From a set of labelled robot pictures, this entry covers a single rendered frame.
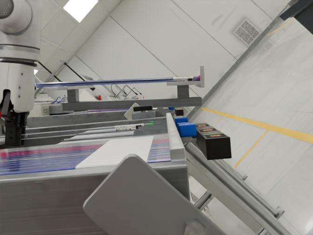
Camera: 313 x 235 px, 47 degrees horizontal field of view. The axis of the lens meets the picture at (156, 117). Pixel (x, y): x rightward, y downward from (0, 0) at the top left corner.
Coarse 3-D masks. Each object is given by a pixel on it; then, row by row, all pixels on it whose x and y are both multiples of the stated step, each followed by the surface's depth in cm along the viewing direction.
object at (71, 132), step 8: (88, 128) 76; (96, 128) 75; (104, 128) 75; (112, 128) 75; (0, 136) 76; (24, 136) 76; (32, 136) 76; (40, 136) 76; (48, 136) 75; (56, 136) 75
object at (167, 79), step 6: (144, 78) 111; (150, 78) 110; (156, 78) 110; (162, 78) 110; (168, 78) 109; (198, 78) 109; (36, 84) 112; (42, 84) 112; (48, 84) 112; (54, 84) 112; (60, 84) 112; (66, 84) 111; (72, 84) 111; (78, 84) 111; (84, 84) 111; (90, 84) 111; (96, 84) 111; (102, 84) 111
